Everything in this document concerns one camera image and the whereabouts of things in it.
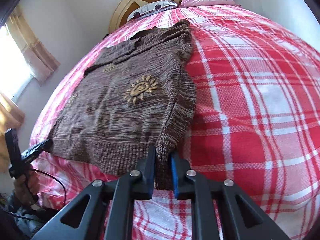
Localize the red plaid bedsheet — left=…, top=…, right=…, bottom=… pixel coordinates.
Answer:
left=29, top=4, right=320, bottom=240

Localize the yellow curtain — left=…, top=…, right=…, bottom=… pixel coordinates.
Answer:
left=0, top=92, right=25, bottom=173
left=5, top=5, right=60, bottom=85

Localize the cream wooden headboard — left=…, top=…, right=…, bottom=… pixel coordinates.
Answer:
left=109, top=0, right=217, bottom=33

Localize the white patterned pillow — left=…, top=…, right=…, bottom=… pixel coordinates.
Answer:
left=127, top=0, right=178, bottom=22

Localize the window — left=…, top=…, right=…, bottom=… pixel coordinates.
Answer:
left=0, top=24, right=34, bottom=100

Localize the black cable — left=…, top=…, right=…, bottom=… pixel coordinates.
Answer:
left=7, top=169, right=67, bottom=220

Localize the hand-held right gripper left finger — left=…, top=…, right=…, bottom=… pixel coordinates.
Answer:
left=32, top=145, right=156, bottom=240

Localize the person's left hand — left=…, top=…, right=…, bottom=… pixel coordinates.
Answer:
left=14, top=174, right=40, bottom=205

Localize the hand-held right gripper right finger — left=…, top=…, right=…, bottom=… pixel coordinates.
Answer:
left=171, top=151, right=290, bottom=240

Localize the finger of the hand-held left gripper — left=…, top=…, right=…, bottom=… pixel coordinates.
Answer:
left=4, top=129, right=22, bottom=167
left=21, top=139, right=53, bottom=161

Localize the brown knitted sweater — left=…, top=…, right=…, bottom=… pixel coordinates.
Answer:
left=46, top=19, right=197, bottom=190

